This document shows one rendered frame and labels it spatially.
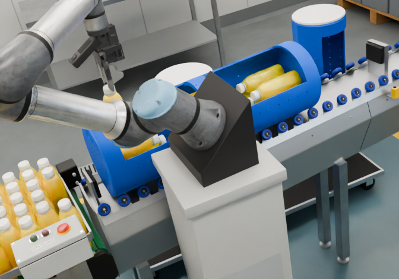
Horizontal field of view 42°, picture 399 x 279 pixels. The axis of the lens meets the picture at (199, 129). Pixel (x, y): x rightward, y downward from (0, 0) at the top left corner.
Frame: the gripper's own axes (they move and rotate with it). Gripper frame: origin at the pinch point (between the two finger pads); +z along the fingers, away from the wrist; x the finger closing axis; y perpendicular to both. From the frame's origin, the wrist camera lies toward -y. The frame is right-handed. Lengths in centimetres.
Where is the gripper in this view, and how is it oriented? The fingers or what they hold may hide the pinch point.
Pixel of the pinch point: (108, 86)
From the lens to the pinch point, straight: 175.7
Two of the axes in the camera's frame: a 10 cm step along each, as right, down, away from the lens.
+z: 1.7, 8.3, 5.2
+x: -4.7, -4.0, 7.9
